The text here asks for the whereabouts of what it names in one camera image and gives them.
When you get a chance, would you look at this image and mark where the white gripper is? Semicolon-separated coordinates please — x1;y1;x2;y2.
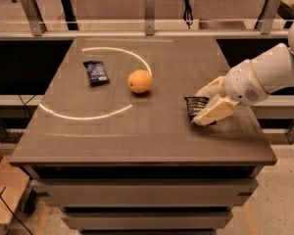
192;60;269;126

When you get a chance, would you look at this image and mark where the black rxbar chocolate bar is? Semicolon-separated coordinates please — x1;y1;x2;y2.
184;96;217;126

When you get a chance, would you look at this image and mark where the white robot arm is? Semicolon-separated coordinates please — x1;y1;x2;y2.
192;23;294;126

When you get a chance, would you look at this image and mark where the orange fruit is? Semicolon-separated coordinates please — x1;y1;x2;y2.
127;70;152;94

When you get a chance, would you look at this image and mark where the blue snack packet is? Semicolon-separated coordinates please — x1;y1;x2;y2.
83;61;110;85

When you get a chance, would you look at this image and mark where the grey table cabinet base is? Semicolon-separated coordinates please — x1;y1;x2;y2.
32;178;258;235

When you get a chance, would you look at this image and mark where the cardboard box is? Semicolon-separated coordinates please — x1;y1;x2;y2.
0;150;29;235

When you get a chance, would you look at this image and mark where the right metal rail bracket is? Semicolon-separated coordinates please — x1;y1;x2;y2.
255;0;281;34

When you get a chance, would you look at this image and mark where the metal rail bracket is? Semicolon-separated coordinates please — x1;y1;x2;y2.
20;0;47;36
255;0;281;34
144;0;155;35

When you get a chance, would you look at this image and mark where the black hanging cable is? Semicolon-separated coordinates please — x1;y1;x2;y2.
181;0;194;30

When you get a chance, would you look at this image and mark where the middle metal rail bracket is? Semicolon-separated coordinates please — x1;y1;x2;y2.
144;0;155;35

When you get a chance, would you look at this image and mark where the left metal rail bracket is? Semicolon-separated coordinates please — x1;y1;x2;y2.
20;0;47;36

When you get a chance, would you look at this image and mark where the metal guard rail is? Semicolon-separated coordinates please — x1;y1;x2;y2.
0;29;288;39

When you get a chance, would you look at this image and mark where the black floor cable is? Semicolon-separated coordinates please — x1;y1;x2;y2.
0;179;34;235

